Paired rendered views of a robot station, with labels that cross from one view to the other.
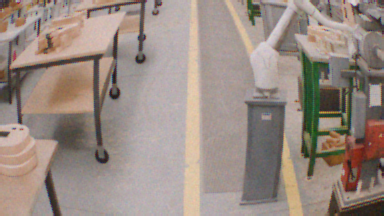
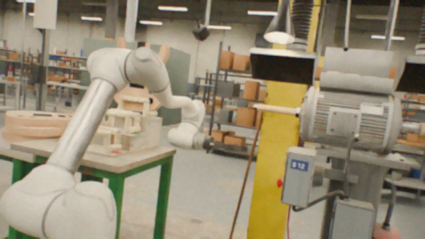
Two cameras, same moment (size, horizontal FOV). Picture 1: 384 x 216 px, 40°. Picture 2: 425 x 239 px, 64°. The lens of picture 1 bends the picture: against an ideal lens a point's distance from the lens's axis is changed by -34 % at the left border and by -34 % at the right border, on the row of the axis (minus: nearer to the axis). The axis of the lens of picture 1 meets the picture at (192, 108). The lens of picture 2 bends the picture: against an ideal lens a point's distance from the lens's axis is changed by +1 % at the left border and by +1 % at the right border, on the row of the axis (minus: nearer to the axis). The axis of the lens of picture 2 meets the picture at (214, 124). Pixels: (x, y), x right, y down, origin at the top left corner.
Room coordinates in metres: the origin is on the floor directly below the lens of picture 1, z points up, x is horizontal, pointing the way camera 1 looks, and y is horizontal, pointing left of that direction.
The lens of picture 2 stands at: (3.61, 0.42, 1.32)
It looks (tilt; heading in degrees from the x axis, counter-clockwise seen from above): 6 degrees down; 287
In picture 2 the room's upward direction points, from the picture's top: 7 degrees clockwise
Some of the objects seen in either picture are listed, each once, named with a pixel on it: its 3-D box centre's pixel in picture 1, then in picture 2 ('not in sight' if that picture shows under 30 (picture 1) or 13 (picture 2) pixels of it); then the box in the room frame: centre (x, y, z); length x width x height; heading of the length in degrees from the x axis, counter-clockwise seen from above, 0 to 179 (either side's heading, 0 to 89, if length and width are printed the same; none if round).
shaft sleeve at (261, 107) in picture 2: not in sight; (276, 109); (3.82, -1.19, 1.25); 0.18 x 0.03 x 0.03; 179
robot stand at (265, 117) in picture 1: (265, 150); not in sight; (4.24, -0.45, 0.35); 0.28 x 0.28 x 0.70; 82
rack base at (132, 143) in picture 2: (338, 48); (117, 139); (4.65, -1.17, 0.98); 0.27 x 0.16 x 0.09; 178
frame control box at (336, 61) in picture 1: (344, 77); (316, 184); (3.59, -0.94, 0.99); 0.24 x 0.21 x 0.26; 179
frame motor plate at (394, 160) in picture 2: (373, 67); (358, 153); (3.44, -1.19, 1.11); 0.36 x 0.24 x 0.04; 179
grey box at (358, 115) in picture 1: (359, 93); (354, 201); (3.44, -1.03, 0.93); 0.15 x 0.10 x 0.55; 179
